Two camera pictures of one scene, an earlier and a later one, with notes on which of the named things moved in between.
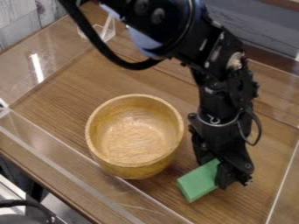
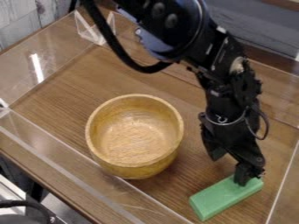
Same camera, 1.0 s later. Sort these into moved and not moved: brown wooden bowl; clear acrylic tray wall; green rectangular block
Moved: green rectangular block
Not moved: clear acrylic tray wall; brown wooden bowl
